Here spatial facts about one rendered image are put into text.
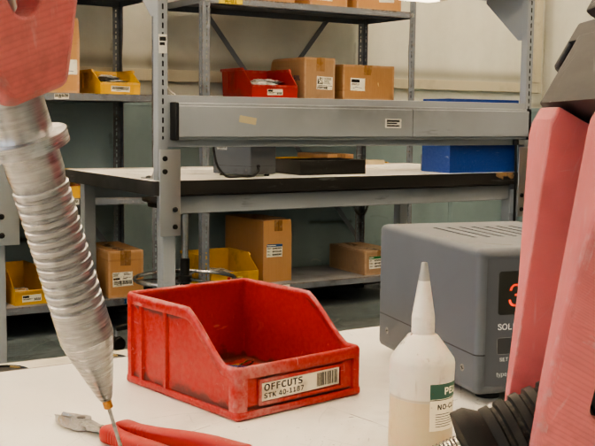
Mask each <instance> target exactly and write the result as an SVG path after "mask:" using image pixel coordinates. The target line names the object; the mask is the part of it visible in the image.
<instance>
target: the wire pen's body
mask: <svg viewBox="0 0 595 446"><path fill-rule="evenodd" d="M69 141H70V135H69V133H68V130H67V126H66V124H64V123H60V122H51V119H50V115H49V111H48V108H47V105H46V102H45V99H44V96H43V95H41V96H38V97H36V98H33V99H31V100H28V101H26V102H24V103H22V104H18V105H16V106H3V105H1V104H0V164H3V167H4V171H5V174H6V177H7V180H8V182H9V184H10V186H11V188H12V190H13V192H12V196H13V199H14V201H16V203H15V205H16V208H17V210H18V211H19V218H20V219H21V220H22V221H21V225H22V227H23V229H24V230H25V231H24V233H25V236H26V238H27V243H28V246H29V248H30V252H31V255H32V257H33V260H34V263H35V266H36V271H37V274H38V275H39V280H40V282H41V284H42V290H43V293H44V294H45V295H44V296H45V299H46V302H47V303H48V307H49V310H50V315H51V318H52V321H53V324H54V327H55V329H56V332H57V335H58V340H59V343H60V346H61V347H62V348H63V349H65V350H84V349H87V348H90V347H93V346H95V345H98V344H99V343H101V342H103V341H105V340H106V339H107V338H109V337H110V336H111V334H112V332H113V328H112V322H111V320H110V316H109V313H108V311H107V307H106V304H105V301H104V297H103V293H102V289H101V288H100V283H99V280H98V278H97V272H96V270H95V266H94V263H93V261H92V257H91V254H90V252H89V246H88V244H87V243H86V241H87V239H86V236H85V234H84V233H83V232H84V230H83V227H82V224H81V218H80V216H79V215H78V209H77V207H76V205H75V200H74V197H73V191H72V189H71V187H69V186H70V182H69V180H68V178H67V177H66V171H65V165H64V162H63V158H62V156H61V152H60V149H59V148H61V147H63V146H64V145H66V144H67V143H68V142H69Z"/></svg>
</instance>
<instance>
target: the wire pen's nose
mask: <svg viewBox="0 0 595 446"><path fill-rule="evenodd" d="M61 348H62V347H61ZM62 349H63V348H62ZM63 351H64V352H65V354H66V355H67V356H68V358H69V359H70V361H71V362H72V363H73V365H74V367H75V368H76V369H77V371H78V372H79V374H80V375H81V377H82V378H83V379H84V380H85V381H86V383H87V384H88V386H89V387H90V389H91V390H92V392H93V393H94V394H95V396H96V397H97V399H98V400H99V401H100V402H102V403H105V402H108V401H110V400H111V399H112V384H113V332H112V334H111V336H110V337H109V338H107V339H106V340H105V341H103V342H101V343H99V344H98V345H95V346H93V347H90V348H87V349H84V350H65V349H63Z"/></svg>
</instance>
